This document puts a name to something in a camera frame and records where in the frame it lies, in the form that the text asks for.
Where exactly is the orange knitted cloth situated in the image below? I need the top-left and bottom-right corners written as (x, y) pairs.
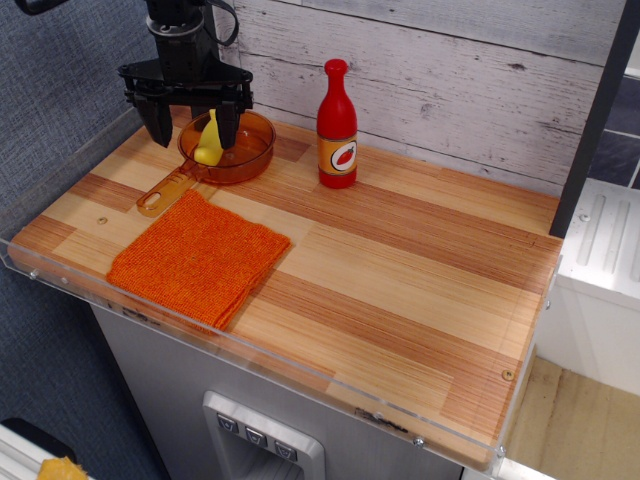
top-left (107, 190), bottom-right (292, 330)

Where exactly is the dark vertical post right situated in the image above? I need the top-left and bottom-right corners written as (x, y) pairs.
top-left (549, 0), bottom-right (639, 239)

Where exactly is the yellow object bottom left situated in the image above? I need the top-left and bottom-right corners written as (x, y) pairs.
top-left (36, 457), bottom-right (89, 480)

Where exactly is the silver dispenser panel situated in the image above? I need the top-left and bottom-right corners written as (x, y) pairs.
top-left (202, 391), bottom-right (326, 479)

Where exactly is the yellow toy squash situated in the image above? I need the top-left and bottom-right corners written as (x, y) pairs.
top-left (193, 109), bottom-right (224, 167)

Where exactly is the grey toy fridge cabinet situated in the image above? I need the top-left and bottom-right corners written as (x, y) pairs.
top-left (94, 307), bottom-right (463, 479)

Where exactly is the red toy sauce bottle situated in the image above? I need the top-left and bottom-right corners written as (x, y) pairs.
top-left (316, 59), bottom-right (358, 189)

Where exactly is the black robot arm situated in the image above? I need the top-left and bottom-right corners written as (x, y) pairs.
top-left (118, 1), bottom-right (253, 149)

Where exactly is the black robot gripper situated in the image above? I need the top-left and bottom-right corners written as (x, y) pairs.
top-left (118, 19), bottom-right (253, 150)

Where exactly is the white toy sink unit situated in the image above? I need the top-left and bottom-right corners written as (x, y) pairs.
top-left (535, 180), bottom-right (639, 394)

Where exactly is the clear acrylic table guard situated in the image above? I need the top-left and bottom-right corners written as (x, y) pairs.
top-left (1, 122), bottom-right (561, 470)

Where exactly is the black cable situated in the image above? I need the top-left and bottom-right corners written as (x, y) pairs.
top-left (204, 0), bottom-right (241, 49)

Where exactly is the orange transparent toy pan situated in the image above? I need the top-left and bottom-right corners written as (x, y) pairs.
top-left (136, 112), bottom-right (276, 218)

